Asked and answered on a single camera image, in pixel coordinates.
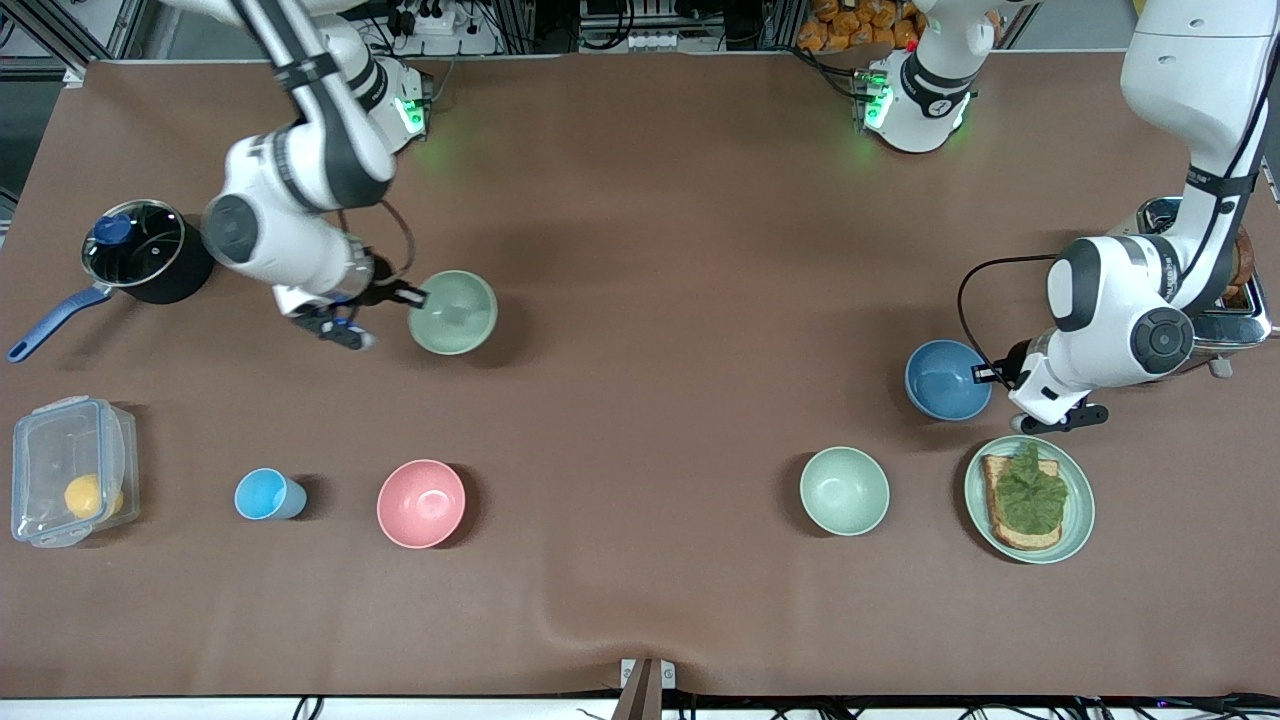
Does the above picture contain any blue bowl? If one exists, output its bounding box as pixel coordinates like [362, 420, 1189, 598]
[905, 339, 994, 422]

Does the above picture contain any pale green bowl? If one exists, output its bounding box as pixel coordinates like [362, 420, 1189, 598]
[407, 270, 499, 357]
[799, 446, 891, 538]

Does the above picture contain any pink bowl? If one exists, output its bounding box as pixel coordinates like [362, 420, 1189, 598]
[376, 459, 468, 550]

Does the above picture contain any green lettuce leaf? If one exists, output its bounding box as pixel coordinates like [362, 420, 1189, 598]
[993, 441, 1070, 535]

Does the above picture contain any pale green plate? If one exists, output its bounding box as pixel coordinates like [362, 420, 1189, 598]
[964, 435, 1097, 565]

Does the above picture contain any toast slice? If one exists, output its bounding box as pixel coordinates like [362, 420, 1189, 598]
[981, 455, 1063, 551]

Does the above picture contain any beige chrome toaster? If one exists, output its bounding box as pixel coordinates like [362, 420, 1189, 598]
[1135, 196, 1274, 379]

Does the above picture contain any glass lid blue knob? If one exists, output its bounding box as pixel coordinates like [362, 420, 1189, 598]
[82, 200, 187, 289]

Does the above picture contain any light blue cup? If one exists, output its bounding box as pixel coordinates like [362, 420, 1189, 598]
[234, 468, 309, 522]

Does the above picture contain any brown bread slice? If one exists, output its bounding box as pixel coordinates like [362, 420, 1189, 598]
[1225, 228, 1257, 306]

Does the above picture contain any white power strip with plugs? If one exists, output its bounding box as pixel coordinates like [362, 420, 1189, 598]
[395, 0, 471, 36]

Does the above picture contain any yellow lemon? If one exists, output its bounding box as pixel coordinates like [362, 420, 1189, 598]
[64, 474, 125, 521]

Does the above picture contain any clear plastic lidded container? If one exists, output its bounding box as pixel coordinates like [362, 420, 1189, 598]
[10, 396, 141, 549]

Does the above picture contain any bag of orange buns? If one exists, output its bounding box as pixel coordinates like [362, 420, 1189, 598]
[797, 0, 926, 53]

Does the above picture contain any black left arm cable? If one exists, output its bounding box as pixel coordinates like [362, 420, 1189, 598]
[957, 60, 1280, 386]

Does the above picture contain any black saucepan blue handle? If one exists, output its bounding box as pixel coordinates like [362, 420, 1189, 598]
[8, 198, 215, 363]

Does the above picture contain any aluminium frame post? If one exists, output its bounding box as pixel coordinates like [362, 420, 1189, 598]
[100, 0, 166, 61]

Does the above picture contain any metal table edge bracket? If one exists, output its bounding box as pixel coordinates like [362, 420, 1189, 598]
[620, 657, 677, 720]

